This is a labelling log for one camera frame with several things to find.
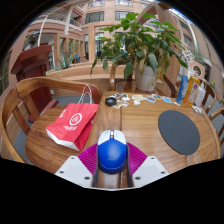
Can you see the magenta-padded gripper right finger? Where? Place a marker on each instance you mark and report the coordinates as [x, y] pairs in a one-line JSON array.
[[150, 170]]

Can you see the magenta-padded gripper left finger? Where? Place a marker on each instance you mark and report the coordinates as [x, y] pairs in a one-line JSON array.
[[75, 170]]

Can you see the blue and white computer mouse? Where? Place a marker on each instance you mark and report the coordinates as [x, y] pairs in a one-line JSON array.
[[112, 155]]

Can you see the black round mouse pad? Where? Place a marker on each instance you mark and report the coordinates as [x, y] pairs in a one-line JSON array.
[[179, 132]]

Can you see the red paper shopping bag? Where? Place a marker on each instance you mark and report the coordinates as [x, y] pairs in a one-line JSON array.
[[73, 125]]

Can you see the wooden armchair holding red bag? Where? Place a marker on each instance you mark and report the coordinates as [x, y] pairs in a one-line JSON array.
[[36, 140]]

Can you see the red and blue sticker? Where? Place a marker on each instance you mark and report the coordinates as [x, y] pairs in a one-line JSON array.
[[150, 99]]

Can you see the small white sticker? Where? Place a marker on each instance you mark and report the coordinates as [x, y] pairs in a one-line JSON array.
[[176, 103]]

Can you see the blue square sticker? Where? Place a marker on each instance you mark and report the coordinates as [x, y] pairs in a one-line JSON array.
[[167, 99]]

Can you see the cream-coloured sticker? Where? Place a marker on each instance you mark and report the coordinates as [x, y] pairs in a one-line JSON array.
[[139, 97]]

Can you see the oval colourful sticker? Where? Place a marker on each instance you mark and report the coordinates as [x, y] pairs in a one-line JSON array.
[[157, 97]]

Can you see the clear plastic packet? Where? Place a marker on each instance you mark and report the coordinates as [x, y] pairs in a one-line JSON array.
[[197, 109]]

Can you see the black car key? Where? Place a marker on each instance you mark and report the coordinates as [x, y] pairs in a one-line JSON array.
[[110, 101]]

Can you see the blue squeeze tube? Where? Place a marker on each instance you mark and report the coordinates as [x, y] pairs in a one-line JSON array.
[[182, 90]]

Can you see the yellow dish soap bottle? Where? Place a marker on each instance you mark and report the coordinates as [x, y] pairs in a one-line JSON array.
[[191, 91]]

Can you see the white pump bottle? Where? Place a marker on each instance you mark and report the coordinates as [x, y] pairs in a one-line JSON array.
[[200, 96]]

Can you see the empty wooden armchair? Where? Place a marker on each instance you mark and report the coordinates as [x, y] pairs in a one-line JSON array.
[[210, 91]]

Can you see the wooden armchair holding plant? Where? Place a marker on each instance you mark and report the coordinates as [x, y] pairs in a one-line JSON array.
[[114, 75]]

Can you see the spiky agave plant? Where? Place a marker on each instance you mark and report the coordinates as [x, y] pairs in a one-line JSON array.
[[65, 61]]

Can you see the dark red wooden lectern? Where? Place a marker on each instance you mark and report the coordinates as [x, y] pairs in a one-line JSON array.
[[31, 70]]

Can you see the green plant in white pot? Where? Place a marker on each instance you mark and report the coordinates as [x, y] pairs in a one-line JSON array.
[[143, 46]]

